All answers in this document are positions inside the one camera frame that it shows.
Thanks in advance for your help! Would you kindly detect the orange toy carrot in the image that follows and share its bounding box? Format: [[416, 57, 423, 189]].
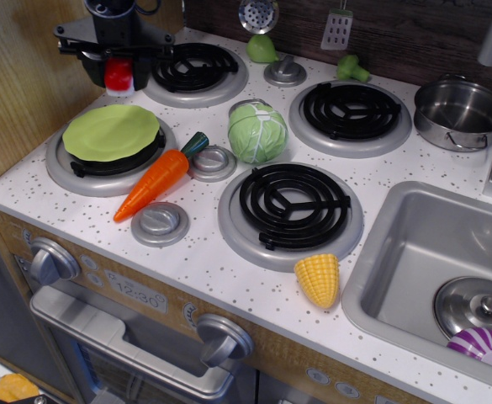
[[114, 131, 209, 222]]

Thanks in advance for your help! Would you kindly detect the grey sink basin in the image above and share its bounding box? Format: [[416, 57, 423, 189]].
[[342, 181, 492, 398]]

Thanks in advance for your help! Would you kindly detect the black burner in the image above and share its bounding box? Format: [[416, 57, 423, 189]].
[[288, 81, 413, 159], [144, 43, 248, 109], [218, 162, 364, 272], [45, 120, 177, 197]]

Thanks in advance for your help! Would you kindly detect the grey stove knob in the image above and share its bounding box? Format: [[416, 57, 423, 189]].
[[188, 146, 237, 183], [263, 55, 307, 88], [130, 202, 190, 247]]

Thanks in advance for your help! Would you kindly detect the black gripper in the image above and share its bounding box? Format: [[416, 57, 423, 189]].
[[54, 1, 175, 89]]

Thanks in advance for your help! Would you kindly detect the front left black burner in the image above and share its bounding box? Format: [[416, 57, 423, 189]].
[[45, 120, 177, 197]]

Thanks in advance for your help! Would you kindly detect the yellow toy corn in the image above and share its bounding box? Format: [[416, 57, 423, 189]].
[[294, 253, 339, 309]]

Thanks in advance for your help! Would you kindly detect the front grey stove knob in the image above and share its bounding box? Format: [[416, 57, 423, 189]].
[[130, 202, 190, 247]]

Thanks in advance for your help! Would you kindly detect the green toy pear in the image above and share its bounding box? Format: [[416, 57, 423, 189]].
[[246, 34, 279, 63]]

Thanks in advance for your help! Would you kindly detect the green toy cabbage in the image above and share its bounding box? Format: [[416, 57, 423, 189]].
[[228, 98, 288, 164]]

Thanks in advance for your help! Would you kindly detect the red white toy sushi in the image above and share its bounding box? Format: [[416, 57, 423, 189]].
[[104, 58, 135, 97]]

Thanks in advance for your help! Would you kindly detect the right oven dial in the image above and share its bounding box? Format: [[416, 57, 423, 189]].
[[197, 313, 255, 368]]

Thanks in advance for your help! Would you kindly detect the small steel pot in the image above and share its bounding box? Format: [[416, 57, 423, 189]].
[[414, 75, 492, 152]]

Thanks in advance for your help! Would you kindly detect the back grey stove knob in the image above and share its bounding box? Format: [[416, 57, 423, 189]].
[[263, 55, 307, 88]]

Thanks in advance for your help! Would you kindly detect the grey oven door handle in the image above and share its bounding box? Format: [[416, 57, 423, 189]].
[[30, 286, 235, 402]]

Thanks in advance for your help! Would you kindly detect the oven dial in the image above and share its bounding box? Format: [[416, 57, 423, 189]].
[[29, 237, 81, 285], [197, 313, 255, 368]]

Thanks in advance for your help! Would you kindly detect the back right black burner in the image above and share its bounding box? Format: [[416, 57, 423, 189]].
[[288, 81, 413, 159]]

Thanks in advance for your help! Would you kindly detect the green toy broccoli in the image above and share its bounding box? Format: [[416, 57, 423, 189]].
[[336, 55, 370, 82]]

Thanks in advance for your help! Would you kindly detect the left oven dial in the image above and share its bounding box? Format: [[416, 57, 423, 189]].
[[29, 237, 81, 285]]

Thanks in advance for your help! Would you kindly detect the front right black burner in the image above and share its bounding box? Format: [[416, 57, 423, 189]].
[[218, 162, 364, 272]]

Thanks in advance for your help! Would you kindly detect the hanging perforated ladle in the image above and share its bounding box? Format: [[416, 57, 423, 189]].
[[238, 0, 279, 35]]

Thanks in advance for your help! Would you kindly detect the middle grey stove knob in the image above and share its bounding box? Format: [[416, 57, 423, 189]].
[[188, 146, 237, 183]]

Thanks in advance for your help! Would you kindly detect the orange object bottom left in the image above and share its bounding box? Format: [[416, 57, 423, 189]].
[[0, 374, 40, 403]]

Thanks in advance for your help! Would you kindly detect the purple white toy onion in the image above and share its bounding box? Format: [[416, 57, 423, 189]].
[[447, 327, 492, 366]]

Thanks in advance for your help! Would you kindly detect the back left black burner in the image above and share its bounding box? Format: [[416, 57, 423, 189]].
[[144, 43, 248, 109]]

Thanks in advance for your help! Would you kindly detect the steel pot lid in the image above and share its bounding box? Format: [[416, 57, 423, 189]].
[[433, 277, 492, 338]]

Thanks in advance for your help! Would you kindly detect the light green toy plate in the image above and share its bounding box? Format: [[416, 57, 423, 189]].
[[62, 104, 161, 162]]

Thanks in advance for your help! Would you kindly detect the oven clock display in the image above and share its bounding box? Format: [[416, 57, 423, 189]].
[[104, 269, 168, 314]]

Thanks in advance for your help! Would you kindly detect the hanging slotted spatula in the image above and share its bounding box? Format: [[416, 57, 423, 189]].
[[320, 1, 353, 51]]

